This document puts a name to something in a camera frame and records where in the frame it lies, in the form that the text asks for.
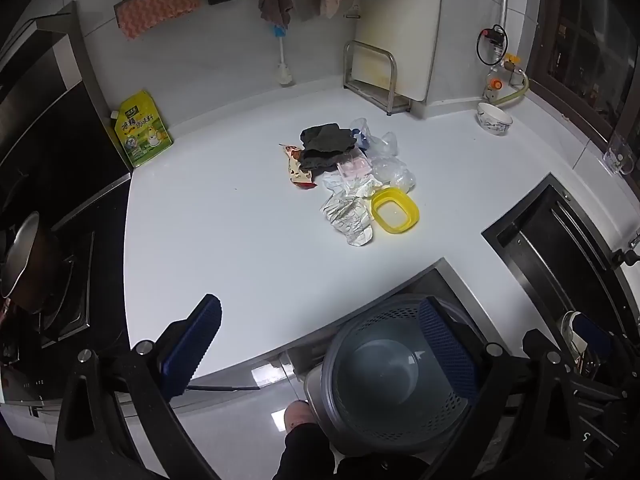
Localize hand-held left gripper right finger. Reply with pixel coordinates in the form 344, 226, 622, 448
418, 296, 587, 480

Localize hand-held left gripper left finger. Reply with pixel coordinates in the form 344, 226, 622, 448
52, 292, 223, 480

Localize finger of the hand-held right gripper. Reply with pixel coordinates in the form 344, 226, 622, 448
572, 312, 618, 361

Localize grey perforated trash bin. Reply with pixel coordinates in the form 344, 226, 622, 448
304, 294, 483, 461

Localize yellow plastic container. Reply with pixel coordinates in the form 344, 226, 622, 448
370, 187, 421, 235

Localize clear plastic bag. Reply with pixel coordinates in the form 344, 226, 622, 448
370, 157, 417, 195

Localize red snack wrapper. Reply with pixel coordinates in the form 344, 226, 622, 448
280, 142, 318, 190

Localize pink packet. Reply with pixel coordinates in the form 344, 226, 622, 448
336, 156, 373, 181

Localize black wrapper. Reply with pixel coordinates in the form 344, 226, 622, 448
298, 124, 361, 172

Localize sink faucet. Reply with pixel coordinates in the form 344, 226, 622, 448
607, 232, 640, 271

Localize black kitchen sink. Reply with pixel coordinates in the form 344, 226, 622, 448
481, 172, 640, 356

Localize pink slipper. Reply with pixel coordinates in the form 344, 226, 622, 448
282, 401, 316, 433

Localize black gas stove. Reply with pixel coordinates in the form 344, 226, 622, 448
0, 170, 133, 406

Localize person's black trouser leg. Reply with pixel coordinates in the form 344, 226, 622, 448
272, 422, 431, 480

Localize metal cooking pot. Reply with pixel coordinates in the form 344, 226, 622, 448
0, 210, 63, 313

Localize white crumpled plastic film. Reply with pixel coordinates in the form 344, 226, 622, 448
350, 117, 401, 157

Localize yellow green refill pouch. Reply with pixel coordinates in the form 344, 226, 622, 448
110, 91, 174, 168

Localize patterned ceramic bowl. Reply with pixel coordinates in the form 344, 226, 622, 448
475, 101, 514, 135

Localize gas valve with orange knob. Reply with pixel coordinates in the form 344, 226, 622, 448
482, 52, 522, 101

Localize metal cutting board rack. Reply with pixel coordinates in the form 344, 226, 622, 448
342, 41, 413, 116

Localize white bottle brush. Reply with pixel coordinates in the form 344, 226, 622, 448
270, 22, 295, 86

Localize black range hood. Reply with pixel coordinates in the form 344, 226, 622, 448
0, 0, 133, 211

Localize white cutting board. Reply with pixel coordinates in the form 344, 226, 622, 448
352, 0, 445, 106

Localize orange wavy sponge cloth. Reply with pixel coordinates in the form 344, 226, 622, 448
114, 0, 201, 40

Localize grey metal gas pipe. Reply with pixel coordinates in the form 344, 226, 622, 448
497, 0, 516, 61

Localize brown dish cloth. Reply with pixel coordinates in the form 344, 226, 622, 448
257, 0, 296, 28

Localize yellow green gas hose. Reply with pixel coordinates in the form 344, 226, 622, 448
492, 67, 531, 107

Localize dark window frame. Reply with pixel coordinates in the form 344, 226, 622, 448
525, 0, 640, 151

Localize black cable loop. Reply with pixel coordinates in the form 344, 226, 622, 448
476, 24, 507, 67

